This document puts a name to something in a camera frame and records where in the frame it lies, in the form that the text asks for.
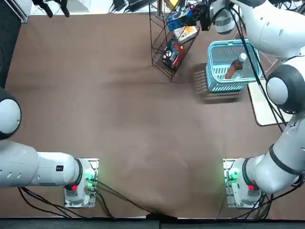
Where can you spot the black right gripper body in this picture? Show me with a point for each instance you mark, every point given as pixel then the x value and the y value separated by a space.
pixel 205 17

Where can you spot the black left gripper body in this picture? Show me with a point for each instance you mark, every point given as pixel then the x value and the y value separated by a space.
pixel 54 1

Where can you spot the blue Oreo cookie packet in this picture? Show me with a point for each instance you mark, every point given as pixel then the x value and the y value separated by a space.
pixel 174 22

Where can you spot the amber tea bottle white cap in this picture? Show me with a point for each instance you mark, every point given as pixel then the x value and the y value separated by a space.
pixel 234 66

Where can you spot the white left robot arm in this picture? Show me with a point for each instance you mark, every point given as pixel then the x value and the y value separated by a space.
pixel 35 169

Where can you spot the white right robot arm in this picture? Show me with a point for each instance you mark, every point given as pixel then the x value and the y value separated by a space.
pixel 274 28

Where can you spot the light blue plastic basket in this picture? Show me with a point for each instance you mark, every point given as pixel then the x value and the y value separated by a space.
pixel 214 81

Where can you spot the white cracker box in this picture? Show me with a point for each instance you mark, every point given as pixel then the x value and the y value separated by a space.
pixel 188 33

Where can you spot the yellow wafer box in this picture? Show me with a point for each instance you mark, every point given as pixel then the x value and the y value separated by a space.
pixel 171 3

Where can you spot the dark chocolate cookie box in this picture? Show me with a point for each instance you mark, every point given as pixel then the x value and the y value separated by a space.
pixel 174 55

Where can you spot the black finned power supply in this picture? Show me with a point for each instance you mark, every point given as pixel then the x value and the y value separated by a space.
pixel 139 2

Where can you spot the small black power adapter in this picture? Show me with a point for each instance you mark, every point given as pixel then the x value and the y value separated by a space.
pixel 119 4

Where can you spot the cream plastic tray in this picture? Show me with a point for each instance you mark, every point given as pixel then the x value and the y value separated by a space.
pixel 264 112

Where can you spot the grey aluminium frame rail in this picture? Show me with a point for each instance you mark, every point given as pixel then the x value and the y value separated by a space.
pixel 22 10

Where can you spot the aluminium camera post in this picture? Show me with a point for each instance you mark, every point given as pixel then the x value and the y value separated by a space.
pixel 160 4

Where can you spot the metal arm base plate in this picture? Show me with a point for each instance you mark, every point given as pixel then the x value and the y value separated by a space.
pixel 226 198
pixel 94 164

